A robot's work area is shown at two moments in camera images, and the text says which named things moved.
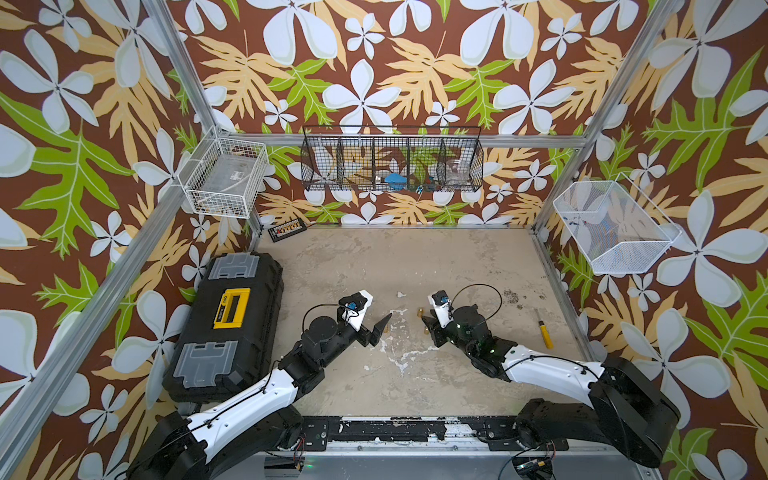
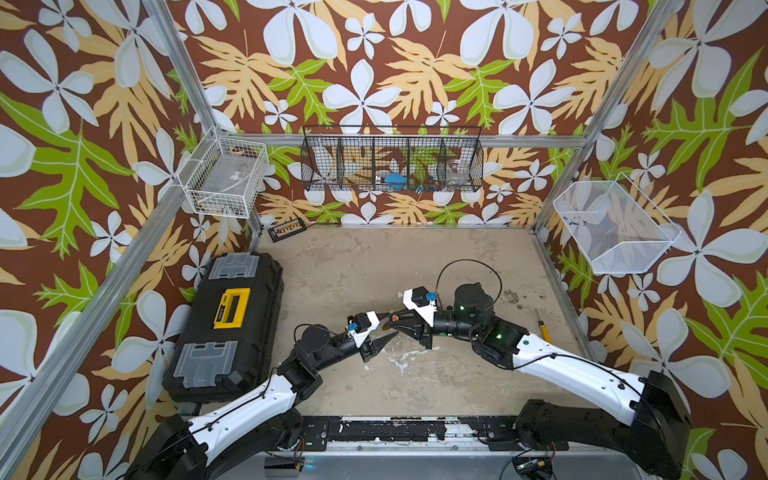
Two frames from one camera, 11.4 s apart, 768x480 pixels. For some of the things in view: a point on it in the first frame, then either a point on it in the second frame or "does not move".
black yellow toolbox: [227, 340] does not move
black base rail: [502, 433] does not move
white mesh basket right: [617, 227] does not move
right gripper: [434, 327] → [424, 333]
